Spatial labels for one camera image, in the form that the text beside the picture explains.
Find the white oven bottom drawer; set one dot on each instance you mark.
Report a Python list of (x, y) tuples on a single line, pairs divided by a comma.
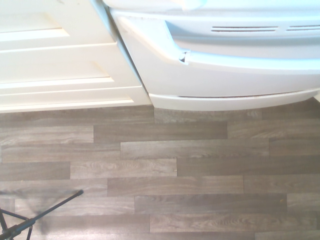
[(225, 77)]

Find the white oven range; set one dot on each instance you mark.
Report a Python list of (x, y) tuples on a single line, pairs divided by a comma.
[(140, 32)]

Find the cream cabinet door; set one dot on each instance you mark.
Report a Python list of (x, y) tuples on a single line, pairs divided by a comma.
[(55, 62)]

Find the black tripod stand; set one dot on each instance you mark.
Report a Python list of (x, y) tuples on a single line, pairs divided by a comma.
[(37, 217)]

